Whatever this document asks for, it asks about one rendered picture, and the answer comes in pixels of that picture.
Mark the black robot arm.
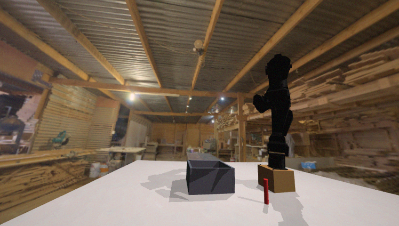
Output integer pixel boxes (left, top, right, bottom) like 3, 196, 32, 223
253, 54, 292, 170

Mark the red peg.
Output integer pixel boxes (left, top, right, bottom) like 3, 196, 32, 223
263, 178, 269, 205

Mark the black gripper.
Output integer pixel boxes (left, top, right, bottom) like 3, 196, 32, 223
264, 85, 293, 136

